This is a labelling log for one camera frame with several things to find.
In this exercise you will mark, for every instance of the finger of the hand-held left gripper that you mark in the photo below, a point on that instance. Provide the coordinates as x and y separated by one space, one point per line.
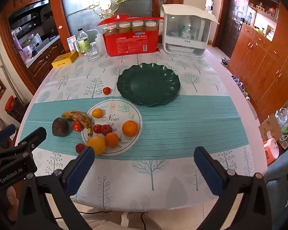
36 135
6 131

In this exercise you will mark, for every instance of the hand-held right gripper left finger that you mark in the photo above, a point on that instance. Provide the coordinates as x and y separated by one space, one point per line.
81 170

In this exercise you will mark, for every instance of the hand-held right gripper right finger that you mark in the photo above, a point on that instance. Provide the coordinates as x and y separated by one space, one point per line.
208 172

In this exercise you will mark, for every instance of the dark brown avocado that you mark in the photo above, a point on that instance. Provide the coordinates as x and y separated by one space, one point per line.
60 127

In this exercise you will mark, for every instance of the yellow-orange citrus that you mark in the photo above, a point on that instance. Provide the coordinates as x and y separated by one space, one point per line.
98 143

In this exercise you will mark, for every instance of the red tomato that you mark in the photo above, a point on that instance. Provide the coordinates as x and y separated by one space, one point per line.
106 90
77 126

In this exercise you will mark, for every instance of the orange tangerine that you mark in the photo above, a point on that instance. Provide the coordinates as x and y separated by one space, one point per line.
111 139

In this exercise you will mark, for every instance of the small red fruit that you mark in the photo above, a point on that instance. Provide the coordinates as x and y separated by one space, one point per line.
107 129
80 147
97 128

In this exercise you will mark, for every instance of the spotted ripe banana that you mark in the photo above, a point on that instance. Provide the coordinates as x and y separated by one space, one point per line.
79 118

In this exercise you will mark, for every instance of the large orange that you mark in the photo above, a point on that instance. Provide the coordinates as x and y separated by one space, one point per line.
130 128

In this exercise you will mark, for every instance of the white leaf-print plate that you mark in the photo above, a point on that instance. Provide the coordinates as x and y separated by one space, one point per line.
132 110

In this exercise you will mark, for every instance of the dark green scalloped plate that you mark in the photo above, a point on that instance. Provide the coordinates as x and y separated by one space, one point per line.
144 86

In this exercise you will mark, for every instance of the person's left hand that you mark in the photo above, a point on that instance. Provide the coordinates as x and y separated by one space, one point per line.
11 197

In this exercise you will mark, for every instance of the red basket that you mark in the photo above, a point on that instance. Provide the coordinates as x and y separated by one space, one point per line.
10 103

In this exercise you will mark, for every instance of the white tree-print tablecloth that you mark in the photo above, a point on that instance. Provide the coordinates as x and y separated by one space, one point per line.
158 177

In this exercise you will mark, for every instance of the teal striped table runner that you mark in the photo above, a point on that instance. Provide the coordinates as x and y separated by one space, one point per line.
182 124

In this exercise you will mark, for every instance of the small yellow-orange orange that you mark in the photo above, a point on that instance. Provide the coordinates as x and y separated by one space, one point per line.
97 113

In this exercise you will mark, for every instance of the pink plastic stool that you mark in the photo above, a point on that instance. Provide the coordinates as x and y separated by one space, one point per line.
271 151

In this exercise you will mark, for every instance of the wooden kitchen base cabinet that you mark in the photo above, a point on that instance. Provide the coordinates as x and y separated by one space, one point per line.
44 63

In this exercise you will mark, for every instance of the blue chair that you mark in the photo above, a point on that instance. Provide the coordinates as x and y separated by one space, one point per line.
282 177

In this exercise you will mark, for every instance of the brown cardboard box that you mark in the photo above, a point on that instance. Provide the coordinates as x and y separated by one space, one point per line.
270 127

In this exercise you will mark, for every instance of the yellow flat box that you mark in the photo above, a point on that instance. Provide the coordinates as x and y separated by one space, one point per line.
64 59

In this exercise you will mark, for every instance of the clear plastic bag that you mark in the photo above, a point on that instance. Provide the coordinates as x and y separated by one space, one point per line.
284 121

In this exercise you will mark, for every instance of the row of shoes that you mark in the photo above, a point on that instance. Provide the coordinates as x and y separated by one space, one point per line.
238 83

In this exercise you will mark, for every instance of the clear glass tumbler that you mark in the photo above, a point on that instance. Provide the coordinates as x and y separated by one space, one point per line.
93 54

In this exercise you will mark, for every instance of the white and blue carton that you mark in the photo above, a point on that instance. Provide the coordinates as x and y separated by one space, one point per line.
71 42

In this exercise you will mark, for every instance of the clear bottle with green label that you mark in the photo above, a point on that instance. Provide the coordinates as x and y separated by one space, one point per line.
83 42

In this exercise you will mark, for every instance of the white squeeze bottle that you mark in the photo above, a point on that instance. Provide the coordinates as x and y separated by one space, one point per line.
100 43

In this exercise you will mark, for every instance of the black range hood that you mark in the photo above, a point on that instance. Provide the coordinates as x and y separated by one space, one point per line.
28 13

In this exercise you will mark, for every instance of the wooden storage cabinet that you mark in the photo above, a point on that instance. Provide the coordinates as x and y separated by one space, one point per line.
268 67

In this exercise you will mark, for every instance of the glass jar with white lid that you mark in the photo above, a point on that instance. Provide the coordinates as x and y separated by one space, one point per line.
137 26
110 29
124 28
151 26

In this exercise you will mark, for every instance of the red snack bag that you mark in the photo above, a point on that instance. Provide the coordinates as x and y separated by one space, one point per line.
132 44

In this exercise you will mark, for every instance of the frosted glass sliding door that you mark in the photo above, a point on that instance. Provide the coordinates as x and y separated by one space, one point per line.
86 7

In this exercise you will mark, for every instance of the white countertop cabinet appliance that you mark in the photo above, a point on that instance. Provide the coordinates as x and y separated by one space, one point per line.
189 28

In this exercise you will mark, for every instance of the dark entry door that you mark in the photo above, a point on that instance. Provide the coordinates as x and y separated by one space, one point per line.
232 24

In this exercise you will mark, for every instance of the wooden open shelf unit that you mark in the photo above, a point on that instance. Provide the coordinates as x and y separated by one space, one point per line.
264 7

